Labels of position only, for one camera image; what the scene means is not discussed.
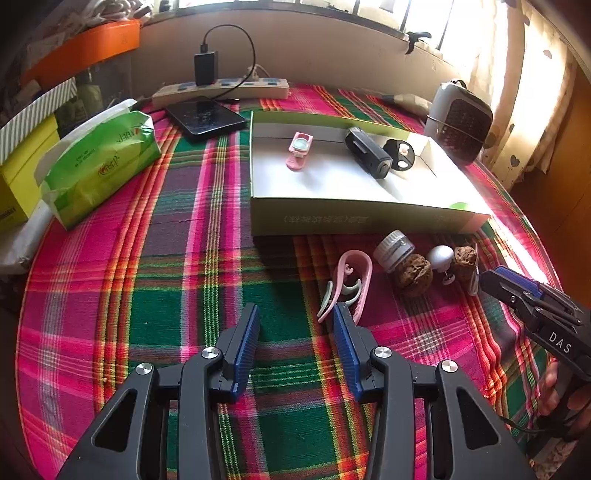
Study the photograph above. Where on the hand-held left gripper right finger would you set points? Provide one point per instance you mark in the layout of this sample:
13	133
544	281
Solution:
346	350

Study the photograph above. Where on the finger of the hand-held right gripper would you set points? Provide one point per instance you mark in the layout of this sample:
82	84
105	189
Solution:
521	282
496	284

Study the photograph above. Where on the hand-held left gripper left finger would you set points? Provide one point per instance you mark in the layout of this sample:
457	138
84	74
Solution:
247	346

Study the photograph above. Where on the brown walnut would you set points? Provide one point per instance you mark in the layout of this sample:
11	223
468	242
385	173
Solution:
464	261
413	274

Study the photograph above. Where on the white round knob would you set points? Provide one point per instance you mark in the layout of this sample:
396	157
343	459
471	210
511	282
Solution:
438	256

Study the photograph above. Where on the pink hook clip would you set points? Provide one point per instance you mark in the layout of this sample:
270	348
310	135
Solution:
364	277

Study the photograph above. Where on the small jar with silver lid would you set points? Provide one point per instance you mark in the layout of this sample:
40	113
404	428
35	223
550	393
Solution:
392	247

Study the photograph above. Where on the black round magnet disc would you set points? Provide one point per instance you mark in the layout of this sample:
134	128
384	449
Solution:
411	157

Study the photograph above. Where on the green white cardboard box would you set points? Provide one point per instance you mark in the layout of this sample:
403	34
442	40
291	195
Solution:
323	184

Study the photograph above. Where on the black rectangular device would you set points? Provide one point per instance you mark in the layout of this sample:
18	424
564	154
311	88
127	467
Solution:
367	152

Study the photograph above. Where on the pink lens clip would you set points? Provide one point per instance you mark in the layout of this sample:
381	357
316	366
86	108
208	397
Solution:
300	145

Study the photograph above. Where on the person's right hand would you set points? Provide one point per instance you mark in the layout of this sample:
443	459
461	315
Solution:
550	390

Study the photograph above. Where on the small white heater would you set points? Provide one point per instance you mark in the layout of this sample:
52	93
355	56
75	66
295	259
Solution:
457	124

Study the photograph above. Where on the heart pattern curtain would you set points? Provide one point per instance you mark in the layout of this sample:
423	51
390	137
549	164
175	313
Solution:
531	92

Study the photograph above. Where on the black smartphone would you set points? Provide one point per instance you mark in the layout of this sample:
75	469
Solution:
203	117

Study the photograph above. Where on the green tissue pack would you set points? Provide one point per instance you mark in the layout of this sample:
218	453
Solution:
101	161

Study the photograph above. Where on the white power strip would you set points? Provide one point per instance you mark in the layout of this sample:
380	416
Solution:
258	90

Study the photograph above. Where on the black window clip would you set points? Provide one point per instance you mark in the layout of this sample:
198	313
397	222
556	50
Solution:
415	39

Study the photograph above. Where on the white plug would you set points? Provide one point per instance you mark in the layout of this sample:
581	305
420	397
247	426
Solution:
261	71

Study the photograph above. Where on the yellow box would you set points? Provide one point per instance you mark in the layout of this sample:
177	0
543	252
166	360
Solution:
18	184

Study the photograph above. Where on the black charger adapter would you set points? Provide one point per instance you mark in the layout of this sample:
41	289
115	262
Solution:
205	69

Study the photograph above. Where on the clear glass tank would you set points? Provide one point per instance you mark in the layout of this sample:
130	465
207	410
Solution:
101	87

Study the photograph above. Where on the striped white box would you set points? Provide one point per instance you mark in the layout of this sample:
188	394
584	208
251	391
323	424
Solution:
27	124

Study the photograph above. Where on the barred window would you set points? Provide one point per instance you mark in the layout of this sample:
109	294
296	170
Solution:
323	7

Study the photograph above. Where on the white plastic bags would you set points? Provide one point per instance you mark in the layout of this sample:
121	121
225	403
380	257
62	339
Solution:
115	9

